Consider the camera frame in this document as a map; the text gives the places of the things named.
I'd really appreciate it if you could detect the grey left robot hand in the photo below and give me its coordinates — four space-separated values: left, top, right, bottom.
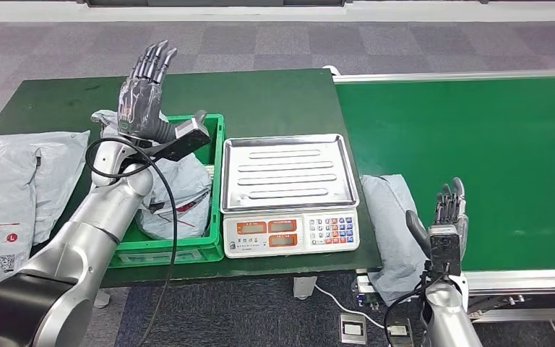
116 39 210 145

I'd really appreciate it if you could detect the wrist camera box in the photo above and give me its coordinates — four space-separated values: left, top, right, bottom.
428 225 463 278
149 119 212 163

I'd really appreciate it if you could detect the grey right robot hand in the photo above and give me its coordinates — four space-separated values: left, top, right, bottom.
405 177 470 260

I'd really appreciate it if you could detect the silver floor outlet with plug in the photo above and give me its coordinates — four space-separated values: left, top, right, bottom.
385 320 413 347

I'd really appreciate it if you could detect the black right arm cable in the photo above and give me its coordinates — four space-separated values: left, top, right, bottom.
383 267 451 347

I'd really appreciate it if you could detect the white scale with steel tray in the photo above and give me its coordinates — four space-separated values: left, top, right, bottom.
220 134 361 260

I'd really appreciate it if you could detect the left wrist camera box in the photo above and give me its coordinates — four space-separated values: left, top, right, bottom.
149 119 212 163

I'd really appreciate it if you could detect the green plastic crate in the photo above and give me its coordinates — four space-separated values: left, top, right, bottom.
107 113 225 269

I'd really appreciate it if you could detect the plain grey parcel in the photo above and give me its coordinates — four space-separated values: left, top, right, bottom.
0 130 91 246

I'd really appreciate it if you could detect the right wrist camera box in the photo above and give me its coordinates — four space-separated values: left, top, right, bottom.
428 225 463 278

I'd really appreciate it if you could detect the green conveyor belt, aluminium frame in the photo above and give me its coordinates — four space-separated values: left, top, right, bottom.
322 66 555 327

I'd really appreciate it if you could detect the white cable on floor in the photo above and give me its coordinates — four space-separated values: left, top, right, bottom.
314 285 386 330

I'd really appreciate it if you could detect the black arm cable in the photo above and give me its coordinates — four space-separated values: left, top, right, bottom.
85 137 178 347
383 267 451 347

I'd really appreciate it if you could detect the white table leg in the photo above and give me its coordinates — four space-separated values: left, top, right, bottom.
293 276 318 301

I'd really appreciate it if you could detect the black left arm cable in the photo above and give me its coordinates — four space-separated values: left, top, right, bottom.
85 137 178 347

